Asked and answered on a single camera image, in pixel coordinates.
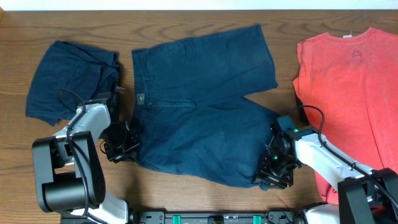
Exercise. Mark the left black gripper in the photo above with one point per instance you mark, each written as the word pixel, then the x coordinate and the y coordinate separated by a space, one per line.
pixel 128 154

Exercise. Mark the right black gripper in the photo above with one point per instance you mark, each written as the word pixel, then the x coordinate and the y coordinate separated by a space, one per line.
pixel 263 171

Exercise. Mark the navy blue shorts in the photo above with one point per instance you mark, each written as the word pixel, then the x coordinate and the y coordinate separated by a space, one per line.
pixel 192 111

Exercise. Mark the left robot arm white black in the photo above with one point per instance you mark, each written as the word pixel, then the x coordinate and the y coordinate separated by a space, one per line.
pixel 69 179

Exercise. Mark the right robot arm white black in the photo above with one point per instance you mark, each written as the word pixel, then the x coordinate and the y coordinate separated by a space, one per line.
pixel 365 195

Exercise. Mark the folded navy blue garment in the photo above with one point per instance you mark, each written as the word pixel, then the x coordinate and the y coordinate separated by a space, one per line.
pixel 68 68

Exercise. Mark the red t-shirt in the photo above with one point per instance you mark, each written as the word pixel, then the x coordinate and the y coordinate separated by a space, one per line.
pixel 349 85

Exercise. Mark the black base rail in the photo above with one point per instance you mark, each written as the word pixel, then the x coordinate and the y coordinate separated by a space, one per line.
pixel 272 216

